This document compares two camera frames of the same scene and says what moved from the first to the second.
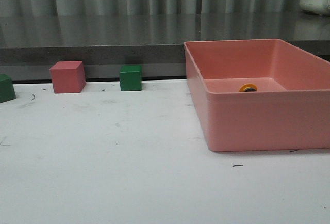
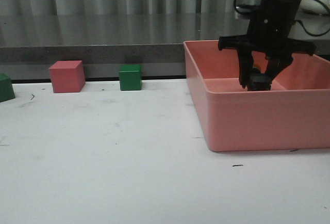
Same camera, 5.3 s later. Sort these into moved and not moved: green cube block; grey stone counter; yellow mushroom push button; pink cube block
Moved: yellow mushroom push button
Not moved: grey stone counter; green cube block; pink cube block
